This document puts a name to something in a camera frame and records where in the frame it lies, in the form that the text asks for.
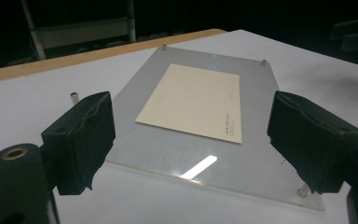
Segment wooden table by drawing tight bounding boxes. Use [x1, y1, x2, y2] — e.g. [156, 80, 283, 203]
[0, 28, 227, 86]

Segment grey metal stand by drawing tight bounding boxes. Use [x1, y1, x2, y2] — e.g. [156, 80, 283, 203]
[20, 0, 138, 61]

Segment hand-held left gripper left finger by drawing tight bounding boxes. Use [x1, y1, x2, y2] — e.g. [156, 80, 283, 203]
[40, 91, 117, 196]

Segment picture card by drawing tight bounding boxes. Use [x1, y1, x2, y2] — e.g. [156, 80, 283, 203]
[134, 63, 242, 145]

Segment white board sheet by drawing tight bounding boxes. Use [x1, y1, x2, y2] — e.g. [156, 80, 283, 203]
[0, 29, 358, 224]

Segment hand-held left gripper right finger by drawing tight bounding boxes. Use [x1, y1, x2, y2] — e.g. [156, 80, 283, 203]
[267, 90, 358, 194]

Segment clear acrylic photo frame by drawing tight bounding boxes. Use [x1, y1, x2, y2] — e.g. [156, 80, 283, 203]
[105, 45, 326, 213]

